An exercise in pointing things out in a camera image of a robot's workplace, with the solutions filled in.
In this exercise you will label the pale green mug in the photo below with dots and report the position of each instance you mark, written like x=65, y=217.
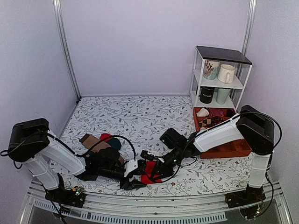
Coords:
x=222, y=95

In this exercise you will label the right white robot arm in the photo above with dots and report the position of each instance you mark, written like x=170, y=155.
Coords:
x=250, y=125

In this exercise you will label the white ribbed mug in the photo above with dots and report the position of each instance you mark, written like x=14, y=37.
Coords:
x=226, y=73

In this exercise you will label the brown patterned rolled sock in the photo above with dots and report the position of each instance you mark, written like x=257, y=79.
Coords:
x=210, y=122

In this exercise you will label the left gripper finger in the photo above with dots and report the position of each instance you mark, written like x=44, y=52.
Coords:
x=138, y=172
x=134, y=184

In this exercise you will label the floral table mat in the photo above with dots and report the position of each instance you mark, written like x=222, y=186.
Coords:
x=140, y=121

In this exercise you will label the black mug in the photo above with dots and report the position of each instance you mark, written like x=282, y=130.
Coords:
x=206, y=94

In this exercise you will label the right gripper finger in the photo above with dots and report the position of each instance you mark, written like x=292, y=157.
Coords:
x=160, y=176
x=159, y=167

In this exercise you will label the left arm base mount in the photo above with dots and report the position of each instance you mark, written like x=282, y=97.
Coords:
x=64, y=196

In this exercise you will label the coral pattern mug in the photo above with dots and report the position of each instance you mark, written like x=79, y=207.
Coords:
x=211, y=69

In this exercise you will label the dark maroon rolled sock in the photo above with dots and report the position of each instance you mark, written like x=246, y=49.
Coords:
x=221, y=112

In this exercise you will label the aluminium front rail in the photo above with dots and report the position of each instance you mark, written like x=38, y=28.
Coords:
x=117, y=209

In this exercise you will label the orange divided organizer tray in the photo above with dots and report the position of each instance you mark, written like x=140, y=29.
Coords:
x=237, y=148

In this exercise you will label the white rolled sock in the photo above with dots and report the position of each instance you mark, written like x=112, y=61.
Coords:
x=203, y=112

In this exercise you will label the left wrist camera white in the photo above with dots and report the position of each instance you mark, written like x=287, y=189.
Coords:
x=131, y=165

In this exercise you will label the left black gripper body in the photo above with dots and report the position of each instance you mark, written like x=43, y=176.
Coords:
x=105, y=173

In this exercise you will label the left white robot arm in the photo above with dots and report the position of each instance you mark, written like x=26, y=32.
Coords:
x=32, y=141

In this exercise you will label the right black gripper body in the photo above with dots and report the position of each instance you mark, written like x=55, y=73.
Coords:
x=175, y=153

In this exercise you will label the red and beige sock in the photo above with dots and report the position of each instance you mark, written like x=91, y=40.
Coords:
x=149, y=169

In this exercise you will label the white metal shelf rack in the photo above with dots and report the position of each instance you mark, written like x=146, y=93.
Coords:
x=235, y=58

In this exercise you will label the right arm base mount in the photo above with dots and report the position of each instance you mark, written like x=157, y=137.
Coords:
x=252, y=197

